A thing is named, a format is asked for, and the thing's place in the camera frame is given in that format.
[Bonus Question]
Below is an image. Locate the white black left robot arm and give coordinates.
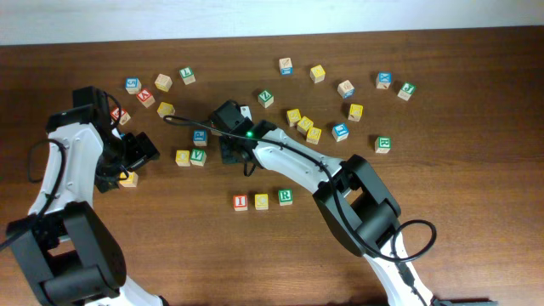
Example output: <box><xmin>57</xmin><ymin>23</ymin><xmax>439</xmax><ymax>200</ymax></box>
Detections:
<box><xmin>1</xmin><ymin>87</ymin><xmax>167</xmax><ymax>305</ymax></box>

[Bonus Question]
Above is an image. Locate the yellow E letter block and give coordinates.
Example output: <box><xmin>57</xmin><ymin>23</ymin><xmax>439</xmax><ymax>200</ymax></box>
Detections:
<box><xmin>306</xmin><ymin>127</ymin><xmax>322</xmax><ymax>145</ymax></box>

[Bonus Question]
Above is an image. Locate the blue I letter block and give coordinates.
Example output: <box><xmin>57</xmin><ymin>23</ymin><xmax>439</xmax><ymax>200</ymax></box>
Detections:
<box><xmin>331</xmin><ymin>123</ymin><xmax>349</xmax><ymax>142</ymax></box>

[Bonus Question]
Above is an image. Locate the yellow G letter block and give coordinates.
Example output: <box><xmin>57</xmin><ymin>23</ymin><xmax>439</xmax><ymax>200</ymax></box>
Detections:
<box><xmin>157</xmin><ymin>102</ymin><xmax>175</xmax><ymax>118</ymax></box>

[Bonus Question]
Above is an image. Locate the yellow O letter block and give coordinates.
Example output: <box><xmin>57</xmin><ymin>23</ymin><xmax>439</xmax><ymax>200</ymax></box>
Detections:
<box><xmin>175</xmin><ymin>150</ymin><xmax>191</xmax><ymax>167</ymax></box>

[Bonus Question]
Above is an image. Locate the yellow block top centre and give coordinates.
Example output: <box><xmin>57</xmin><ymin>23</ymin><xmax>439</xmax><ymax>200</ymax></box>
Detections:
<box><xmin>309</xmin><ymin>65</ymin><xmax>326</xmax><ymax>83</ymax></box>

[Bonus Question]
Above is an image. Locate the blue K letter block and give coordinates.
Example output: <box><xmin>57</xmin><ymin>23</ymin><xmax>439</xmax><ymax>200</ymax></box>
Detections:
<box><xmin>376</xmin><ymin>71</ymin><xmax>392</xmax><ymax>89</ymax></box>

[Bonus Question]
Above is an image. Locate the green Z letter block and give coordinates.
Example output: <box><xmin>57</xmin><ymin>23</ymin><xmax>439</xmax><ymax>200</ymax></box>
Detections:
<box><xmin>258</xmin><ymin>90</ymin><xmax>274</xmax><ymax>108</ymax></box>

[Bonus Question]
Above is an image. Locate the yellow block right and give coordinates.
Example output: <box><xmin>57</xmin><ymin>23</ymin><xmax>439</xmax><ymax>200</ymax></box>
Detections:
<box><xmin>348</xmin><ymin>104</ymin><xmax>364</xmax><ymax>122</ymax></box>

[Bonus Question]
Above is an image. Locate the yellow M letter block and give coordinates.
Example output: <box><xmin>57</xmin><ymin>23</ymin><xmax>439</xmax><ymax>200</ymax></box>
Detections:
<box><xmin>297</xmin><ymin>116</ymin><xmax>314</xmax><ymax>135</ymax></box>

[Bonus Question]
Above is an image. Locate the yellow C letter block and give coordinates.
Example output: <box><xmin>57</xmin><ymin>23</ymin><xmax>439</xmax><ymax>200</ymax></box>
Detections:
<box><xmin>254</xmin><ymin>194</ymin><xmax>269</xmax><ymax>211</ymax></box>

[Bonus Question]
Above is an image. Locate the green R letter block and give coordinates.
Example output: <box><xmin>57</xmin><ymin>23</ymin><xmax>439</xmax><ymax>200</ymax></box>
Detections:
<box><xmin>278</xmin><ymin>189</ymin><xmax>293</xmax><ymax>206</ymax></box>

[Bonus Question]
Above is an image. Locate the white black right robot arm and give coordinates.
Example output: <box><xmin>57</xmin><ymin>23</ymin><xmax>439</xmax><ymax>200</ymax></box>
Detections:
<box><xmin>210</xmin><ymin>100</ymin><xmax>439</xmax><ymax>305</ymax></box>

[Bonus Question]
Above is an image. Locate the yellow S letter block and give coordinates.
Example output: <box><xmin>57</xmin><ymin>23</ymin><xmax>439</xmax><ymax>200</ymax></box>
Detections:
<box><xmin>286</xmin><ymin>109</ymin><xmax>302</xmax><ymax>127</ymax></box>

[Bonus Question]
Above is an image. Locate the red Q letter block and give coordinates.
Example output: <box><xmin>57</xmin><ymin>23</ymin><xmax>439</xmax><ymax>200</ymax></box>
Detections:
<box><xmin>210</xmin><ymin>123</ymin><xmax>222</xmax><ymax>137</ymax></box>

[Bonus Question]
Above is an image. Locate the red 6 number block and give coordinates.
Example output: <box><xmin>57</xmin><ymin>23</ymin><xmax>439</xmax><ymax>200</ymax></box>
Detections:
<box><xmin>110</xmin><ymin>107</ymin><xmax>131</xmax><ymax>125</ymax></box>

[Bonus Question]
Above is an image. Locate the blue P letter block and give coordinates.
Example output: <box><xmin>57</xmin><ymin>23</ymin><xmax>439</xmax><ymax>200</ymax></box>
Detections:
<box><xmin>192</xmin><ymin>129</ymin><xmax>208</xmax><ymax>147</ymax></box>

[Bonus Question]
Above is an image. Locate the blue 5 number block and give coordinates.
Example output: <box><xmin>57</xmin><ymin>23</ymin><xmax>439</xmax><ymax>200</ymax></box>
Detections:
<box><xmin>125</xmin><ymin>77</ymin><xmax>142</xmax><ymax>94</ymax></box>

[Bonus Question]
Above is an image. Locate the green R block right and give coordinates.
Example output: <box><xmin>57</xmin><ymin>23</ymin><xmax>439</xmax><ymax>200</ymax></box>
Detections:
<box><xmin>375</xmin><ymin>136</ymin><xmax>392</xmax><ymax>154</ymax></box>

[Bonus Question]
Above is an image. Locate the green V letter block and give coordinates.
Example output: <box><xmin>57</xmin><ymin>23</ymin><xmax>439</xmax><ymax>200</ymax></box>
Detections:
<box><xmin>190</xmin><ymin>149</ymin><xmax>207</xmax><ymax>167</ymax></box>

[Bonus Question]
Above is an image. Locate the yellow D letter block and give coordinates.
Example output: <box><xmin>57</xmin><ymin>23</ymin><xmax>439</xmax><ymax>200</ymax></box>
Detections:
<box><xmin>118</xmin><ymin>172</ymin><xmax>139</xmax><ymax>188</ymax></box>

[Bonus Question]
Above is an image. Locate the red I letter block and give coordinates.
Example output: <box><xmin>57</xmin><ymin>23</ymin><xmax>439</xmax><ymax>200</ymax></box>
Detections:
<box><xmin>233</xmin><ymin>195</ymin><xmax>248</xmax><ymax>212</ymax></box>

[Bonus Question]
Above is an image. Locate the wood block blue D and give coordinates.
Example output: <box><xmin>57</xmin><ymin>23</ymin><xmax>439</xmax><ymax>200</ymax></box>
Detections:
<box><xmin>337</xmin><ymin>80</ymin><xmax>354</xmax><ymax>99</ymax></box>

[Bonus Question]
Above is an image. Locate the blue sided wood block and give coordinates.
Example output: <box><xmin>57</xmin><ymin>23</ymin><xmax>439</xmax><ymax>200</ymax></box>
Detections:
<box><xmin>279</xmin><ymin>58</ymin><xmax>293</xmax><ymax>76</ymax></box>

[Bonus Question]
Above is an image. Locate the plain wood yellow block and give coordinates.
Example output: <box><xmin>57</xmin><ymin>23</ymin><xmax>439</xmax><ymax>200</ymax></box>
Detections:
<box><xmin>155</xmin><ymin>74</ymin><xmax>173</xmax><ymax>92</ymax></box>

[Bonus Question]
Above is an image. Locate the red A block upper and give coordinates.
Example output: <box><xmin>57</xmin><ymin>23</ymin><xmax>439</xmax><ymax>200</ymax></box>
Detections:
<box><xmin>136</xmin><ymin>88</ymin><xmax>156</xmax><ymax>108</ymax></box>

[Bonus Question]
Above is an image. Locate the green L letter block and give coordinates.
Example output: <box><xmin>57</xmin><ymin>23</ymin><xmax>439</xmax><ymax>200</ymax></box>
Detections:
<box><xmin>179</xmin><ymin>66</ymin><xmax>196</xmax><ymax>85</ymax></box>

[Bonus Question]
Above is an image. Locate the green J letter block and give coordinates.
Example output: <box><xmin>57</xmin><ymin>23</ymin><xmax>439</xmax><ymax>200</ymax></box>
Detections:
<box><xmin>397</xmin><ymin>82</ymin><xmax>417</xmax><ymax>101</ymax></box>

